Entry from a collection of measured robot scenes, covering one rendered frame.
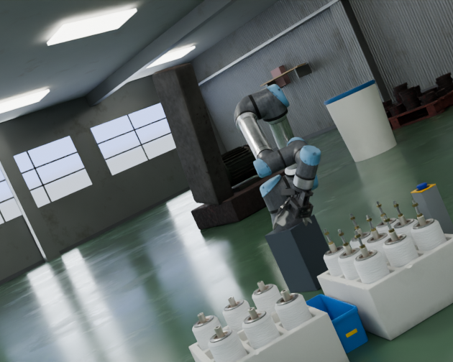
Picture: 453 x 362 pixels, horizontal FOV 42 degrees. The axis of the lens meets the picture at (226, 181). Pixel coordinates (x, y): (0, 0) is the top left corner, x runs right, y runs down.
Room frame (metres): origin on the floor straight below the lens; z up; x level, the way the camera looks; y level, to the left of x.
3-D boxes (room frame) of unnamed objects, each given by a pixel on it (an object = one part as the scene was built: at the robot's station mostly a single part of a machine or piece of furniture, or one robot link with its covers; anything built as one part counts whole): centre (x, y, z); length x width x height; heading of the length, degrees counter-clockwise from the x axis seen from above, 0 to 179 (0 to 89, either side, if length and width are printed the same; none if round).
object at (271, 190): (2.72, -0.19, 0.47); 0.13 x 0.12 x 0.14; 89
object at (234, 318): (2.01, 0.15, 0.16); 0.10 x 0.10 x 0.18
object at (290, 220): (2.72, -0.18, 0.35); 0.15 x 0.15 x 0.10
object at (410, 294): (2.03, -0.40, 0.09); 0.39 x 0.39 x 0.18; 15
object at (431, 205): (2.18, -0.66, 0.16); 0.07 x 0.07 x 0.31; 15
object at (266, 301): (2.04, 0.04, 0.16); 0.10 x 0.10 x 0.18
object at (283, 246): (2.72, -0.18, 0.15); 0.18 x 0.18 x 0.30; 39
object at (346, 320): (1.99, -0.13, 0.06); 0.30 x 0.11 x 0.12; 14
